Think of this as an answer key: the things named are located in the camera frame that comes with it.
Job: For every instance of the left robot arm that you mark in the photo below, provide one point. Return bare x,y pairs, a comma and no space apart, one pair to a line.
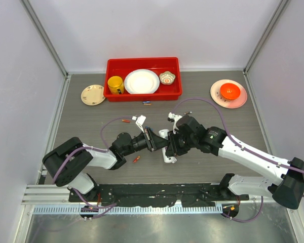
66,163

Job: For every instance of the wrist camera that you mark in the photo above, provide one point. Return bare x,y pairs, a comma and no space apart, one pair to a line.
173,118
139,121

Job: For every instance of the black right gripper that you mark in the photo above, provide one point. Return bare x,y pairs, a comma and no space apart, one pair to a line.
173,149

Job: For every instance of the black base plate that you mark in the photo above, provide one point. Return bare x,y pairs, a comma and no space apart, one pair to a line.
159,195

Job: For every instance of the small flower bowl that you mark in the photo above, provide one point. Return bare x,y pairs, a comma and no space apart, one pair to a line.
167,78

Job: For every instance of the red plastic bin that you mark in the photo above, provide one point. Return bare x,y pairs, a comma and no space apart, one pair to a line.
122,67

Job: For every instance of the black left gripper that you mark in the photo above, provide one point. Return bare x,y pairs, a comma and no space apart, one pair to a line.
154,142

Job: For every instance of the white remote control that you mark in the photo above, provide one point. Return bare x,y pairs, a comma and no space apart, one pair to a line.
167,159

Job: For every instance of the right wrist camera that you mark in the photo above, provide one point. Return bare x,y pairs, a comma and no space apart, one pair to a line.
173,118

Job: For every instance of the beige floral plate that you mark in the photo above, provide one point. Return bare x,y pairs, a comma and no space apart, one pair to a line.
93,95

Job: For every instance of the white plate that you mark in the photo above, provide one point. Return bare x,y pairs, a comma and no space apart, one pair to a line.
141,81

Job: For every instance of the yellow mug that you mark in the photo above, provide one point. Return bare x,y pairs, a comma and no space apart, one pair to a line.
116,85

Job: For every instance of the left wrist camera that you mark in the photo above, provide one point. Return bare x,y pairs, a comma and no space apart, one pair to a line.
139,121

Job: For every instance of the orange bowl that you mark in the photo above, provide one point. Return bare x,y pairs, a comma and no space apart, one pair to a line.
230,91

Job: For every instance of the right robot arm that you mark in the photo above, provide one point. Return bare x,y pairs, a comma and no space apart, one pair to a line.
279,179

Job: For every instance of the pink plate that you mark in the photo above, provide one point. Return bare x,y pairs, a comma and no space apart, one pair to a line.
220,100

